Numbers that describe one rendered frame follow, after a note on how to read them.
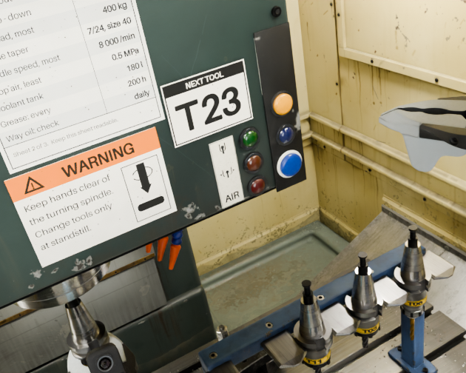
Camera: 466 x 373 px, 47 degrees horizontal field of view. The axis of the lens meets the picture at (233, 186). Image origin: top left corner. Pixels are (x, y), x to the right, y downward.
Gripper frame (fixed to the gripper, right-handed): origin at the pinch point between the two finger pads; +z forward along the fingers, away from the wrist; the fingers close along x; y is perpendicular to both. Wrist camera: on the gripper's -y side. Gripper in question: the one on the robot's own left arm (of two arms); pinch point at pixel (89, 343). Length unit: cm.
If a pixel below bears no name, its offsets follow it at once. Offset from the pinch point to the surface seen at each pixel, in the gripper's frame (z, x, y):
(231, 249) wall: 79, 61, 60
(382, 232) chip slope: 34, 95, 44
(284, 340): -15.7, 28.0, 4.8
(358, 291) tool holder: -18.3, 41.9, 0.3
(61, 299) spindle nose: -8.9, -1.3, -17.1
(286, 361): -19.6, 25.7, 4.7
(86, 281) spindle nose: -8.7, 2.6, -17.9
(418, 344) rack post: -15, 60, 28
